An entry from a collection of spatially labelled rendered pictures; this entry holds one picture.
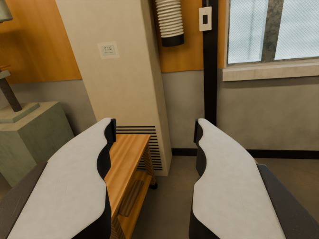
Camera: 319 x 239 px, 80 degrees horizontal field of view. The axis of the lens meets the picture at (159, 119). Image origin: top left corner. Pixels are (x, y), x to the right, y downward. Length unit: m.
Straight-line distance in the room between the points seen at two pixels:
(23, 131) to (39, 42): 0.76
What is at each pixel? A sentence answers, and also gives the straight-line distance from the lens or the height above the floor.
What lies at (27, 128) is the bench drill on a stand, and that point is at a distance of 1.72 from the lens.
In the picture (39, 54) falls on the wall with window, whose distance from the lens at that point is 2.03.
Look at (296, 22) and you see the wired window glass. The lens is 1.68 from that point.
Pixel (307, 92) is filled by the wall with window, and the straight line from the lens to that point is 1.78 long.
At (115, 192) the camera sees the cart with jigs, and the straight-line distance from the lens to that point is 1.07.
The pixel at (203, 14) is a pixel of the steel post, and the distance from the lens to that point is 1.38.
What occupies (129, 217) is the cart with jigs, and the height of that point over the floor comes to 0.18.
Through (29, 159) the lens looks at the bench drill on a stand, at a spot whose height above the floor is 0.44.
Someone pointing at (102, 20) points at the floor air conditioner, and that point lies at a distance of 1.32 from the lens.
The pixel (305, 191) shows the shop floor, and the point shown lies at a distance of 1.85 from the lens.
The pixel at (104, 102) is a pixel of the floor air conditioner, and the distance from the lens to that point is 1.50.
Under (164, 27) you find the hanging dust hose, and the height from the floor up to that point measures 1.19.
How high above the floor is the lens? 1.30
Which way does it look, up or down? 30 degrees down
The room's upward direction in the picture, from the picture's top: 9 degrees counter-clockwise
